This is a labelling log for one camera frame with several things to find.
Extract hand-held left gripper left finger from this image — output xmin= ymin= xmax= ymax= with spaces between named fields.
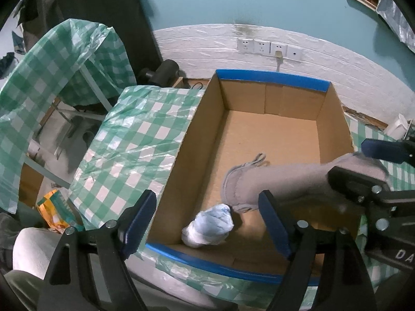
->
xmin=39 ymin=189 xmax=158 ymax=311

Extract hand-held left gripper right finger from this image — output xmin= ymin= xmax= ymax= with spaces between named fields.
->
xmin=258 ymin=189 xmax=378 ymax=311

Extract silver foil sheet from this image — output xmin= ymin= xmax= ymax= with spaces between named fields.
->
xmin=376 ymin=0 xmax=415 ymax=52

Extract person's leg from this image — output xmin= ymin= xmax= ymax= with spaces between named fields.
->
xmin=11 ymin=228 xmax=65 ymax=281

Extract black handheld device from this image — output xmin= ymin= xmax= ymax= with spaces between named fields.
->
xmin=139 ymin=60 xmax=180 ymax=86

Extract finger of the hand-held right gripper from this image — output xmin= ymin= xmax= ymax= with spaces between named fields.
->
xmin=327 ymin=166 xmax=393 ymax=207
xmin=361 ymin=138 xmax=415 ymax=165

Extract orange snack packet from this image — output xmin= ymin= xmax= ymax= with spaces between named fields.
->
xmin=37 ymin=189 xmax=80 ymax=234

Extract white plastic object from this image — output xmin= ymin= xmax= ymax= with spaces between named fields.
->
xmin=384 ymin=113 xmax=412 ymax=138

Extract white metal table frame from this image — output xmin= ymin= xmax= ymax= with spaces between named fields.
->
xmin=58 ymin=61 xmax=112 ymax=120

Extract draped green checked plastic sheet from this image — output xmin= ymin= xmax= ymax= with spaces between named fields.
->
xmin=0 ymin=19 xmax=137 ymax=214

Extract rolled blue white cloth bundle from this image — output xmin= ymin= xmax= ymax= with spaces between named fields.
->
xmin=181 ymin=203 xmax=234 ymax=248

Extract green checked plastic tablecloth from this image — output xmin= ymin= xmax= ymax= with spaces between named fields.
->
xmin=68 ymin=84 xmax=415 ymax=310

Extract grey sock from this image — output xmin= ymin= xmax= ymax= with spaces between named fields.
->
xmin=220 ymin=153 xmax=390 ymax=214

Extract blue-edged cardboard box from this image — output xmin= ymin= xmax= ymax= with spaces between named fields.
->
xmin=146 ymin=69 xmax=362 ymax=287

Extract hanging dark clothes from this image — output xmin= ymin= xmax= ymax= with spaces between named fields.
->
xmin=13 ymin=0 xmax=65 ymax=55

